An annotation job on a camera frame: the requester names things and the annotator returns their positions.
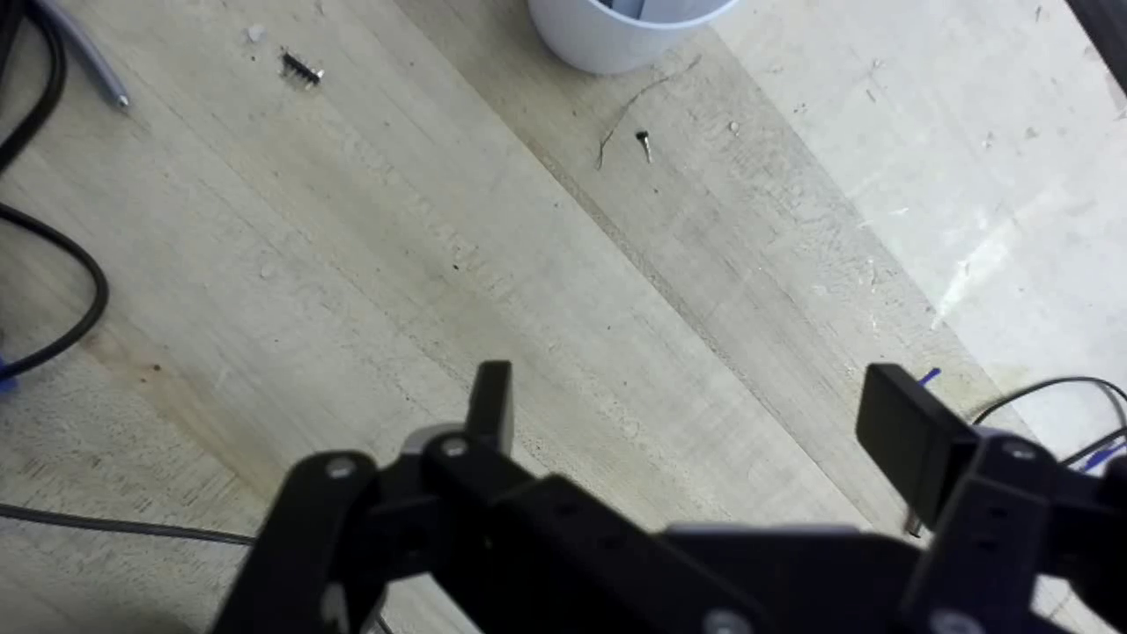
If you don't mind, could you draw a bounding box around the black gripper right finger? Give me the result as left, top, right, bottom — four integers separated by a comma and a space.
853, 359, 1127, 634

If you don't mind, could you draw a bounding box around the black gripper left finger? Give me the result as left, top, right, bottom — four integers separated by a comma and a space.
209, 359, 709, 634

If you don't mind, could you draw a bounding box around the white cup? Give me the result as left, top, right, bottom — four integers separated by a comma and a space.
525, 0, 741, 79

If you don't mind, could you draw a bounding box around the grey pen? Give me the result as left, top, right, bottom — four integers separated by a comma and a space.
31, 0, 133, 113

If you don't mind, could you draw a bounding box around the thin black wire with connector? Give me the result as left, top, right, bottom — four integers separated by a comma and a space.
966, 373, 1127, 435

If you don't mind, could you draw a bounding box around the blue wire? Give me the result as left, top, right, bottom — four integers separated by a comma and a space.
1060, 427, 1127, 476

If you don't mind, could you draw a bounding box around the thin black cable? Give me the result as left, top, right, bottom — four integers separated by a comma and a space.
0, 499, 256, 551

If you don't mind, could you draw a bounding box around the thick black cable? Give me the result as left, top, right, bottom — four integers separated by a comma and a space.
0, 0, 112, 383

